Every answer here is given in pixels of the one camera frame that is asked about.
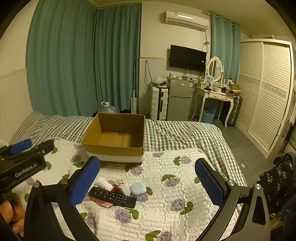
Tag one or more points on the white dressing table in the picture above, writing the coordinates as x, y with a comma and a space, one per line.
217, 95

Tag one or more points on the white plastic bottle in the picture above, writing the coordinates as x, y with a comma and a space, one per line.
104, 183

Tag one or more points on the pink patterned notebook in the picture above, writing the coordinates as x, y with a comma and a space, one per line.
101, 203

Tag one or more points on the narrow teal curtain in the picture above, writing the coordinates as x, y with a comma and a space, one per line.
225, 46

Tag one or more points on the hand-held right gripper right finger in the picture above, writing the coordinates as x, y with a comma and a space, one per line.
209, 183

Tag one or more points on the dark printed clothing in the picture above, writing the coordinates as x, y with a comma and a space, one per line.
277, 180

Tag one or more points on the blue plastic basket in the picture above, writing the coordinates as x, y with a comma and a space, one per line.
208, 115

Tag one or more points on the blue photo frame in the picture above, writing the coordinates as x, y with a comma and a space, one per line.
209, 80

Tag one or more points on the wide teal curtain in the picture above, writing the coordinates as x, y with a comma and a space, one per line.
60, 58

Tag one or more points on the brown cardboard box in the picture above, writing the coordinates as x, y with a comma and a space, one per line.
111, 125

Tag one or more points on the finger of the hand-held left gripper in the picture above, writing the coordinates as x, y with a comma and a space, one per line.
45, 146
22, 145

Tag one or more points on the small red object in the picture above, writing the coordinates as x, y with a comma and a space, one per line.
114, 189

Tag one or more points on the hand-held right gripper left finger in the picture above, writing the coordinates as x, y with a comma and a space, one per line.
85, 182

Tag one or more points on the white flat mop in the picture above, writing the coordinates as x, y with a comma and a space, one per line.
134, 104

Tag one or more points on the white oval mirror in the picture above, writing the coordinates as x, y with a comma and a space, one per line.
215, 68

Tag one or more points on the white air conditioner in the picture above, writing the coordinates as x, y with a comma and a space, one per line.
186, 19

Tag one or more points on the clear plastic bag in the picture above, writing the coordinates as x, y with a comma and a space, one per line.
159, 80

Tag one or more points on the white ribbed suitcase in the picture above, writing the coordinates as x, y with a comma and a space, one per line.
155, 104

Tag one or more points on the black wall television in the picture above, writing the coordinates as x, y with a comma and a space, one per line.
187, 58

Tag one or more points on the black remote control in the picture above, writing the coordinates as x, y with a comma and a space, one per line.
111, 197

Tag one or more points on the person's left hand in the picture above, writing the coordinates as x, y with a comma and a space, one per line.
11, 213

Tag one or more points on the light blue earbuds case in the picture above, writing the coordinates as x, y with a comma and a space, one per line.
138, 188

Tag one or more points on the dark ribbed suitcase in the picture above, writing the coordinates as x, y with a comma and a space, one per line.
236, 109

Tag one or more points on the white louvered wardrobe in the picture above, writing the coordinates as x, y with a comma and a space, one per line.
266, 92

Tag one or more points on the clear water jug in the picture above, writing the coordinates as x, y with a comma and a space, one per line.
108, 108

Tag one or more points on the white floral quilt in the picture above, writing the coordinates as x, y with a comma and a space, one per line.
161, 208

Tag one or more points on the silver small fridge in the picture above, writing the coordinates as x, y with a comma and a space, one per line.
179, 99

